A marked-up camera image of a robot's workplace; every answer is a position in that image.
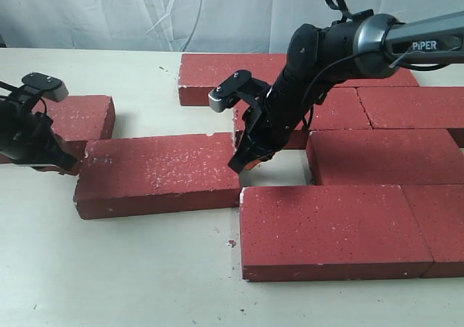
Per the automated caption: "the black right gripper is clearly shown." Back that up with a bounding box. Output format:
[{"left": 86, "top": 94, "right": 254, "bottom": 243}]
[{"left": 228, "top": 105, "right": 294, "bottom": 174}]

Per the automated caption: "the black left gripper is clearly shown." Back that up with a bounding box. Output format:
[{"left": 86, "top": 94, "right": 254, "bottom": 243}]
[{"left": 10, "top": 112, "right": 81, "bottom": 175}]

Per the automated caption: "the red brick with chipped corner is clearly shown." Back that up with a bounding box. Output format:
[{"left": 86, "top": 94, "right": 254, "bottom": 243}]
[{"left": 73, "top": 133, "right": 241, "bottom": 220}]

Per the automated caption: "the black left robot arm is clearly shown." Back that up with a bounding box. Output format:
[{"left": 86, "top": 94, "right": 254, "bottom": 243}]
[{"left": 1, "top": 78, "right": 81, "bottom": 175}]

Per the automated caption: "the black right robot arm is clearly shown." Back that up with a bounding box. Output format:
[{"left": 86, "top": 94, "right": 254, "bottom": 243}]
[{"left": 228, "top": 0, "right": 463, "bottom": 173}]

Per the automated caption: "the red brick third row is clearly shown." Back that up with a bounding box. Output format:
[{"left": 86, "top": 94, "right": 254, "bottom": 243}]
[{"left": 306, "top": 129, "right": 463, "bottom": 186}]

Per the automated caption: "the red brick second row right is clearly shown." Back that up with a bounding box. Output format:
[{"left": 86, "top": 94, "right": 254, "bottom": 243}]
[{"left": 357, "top": 86, "right": 463, "bottom": 148}]

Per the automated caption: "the light blue backdrop cloth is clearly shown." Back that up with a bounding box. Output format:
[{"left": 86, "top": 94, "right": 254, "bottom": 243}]
[{"left": 1, "top": 0, "right": 463, "bottom": 52}]

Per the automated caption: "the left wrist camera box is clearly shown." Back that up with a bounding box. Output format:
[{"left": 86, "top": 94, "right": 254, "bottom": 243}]
[{"left": 21, "top": 73, "right": 69, "bottom": 102}]

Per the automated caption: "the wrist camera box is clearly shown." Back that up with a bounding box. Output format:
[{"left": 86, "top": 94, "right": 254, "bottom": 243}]
[
  {"left": 21, "top": 73, "right": 69, "bottom": 102},
  {"left": 208, "top": 70, "right": 270, "bottom": 113}
]

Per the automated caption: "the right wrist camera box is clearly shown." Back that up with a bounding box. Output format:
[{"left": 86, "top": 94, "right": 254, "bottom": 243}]
[{"left": 208, "top": 70, "right": 270, "bottom": 113}]

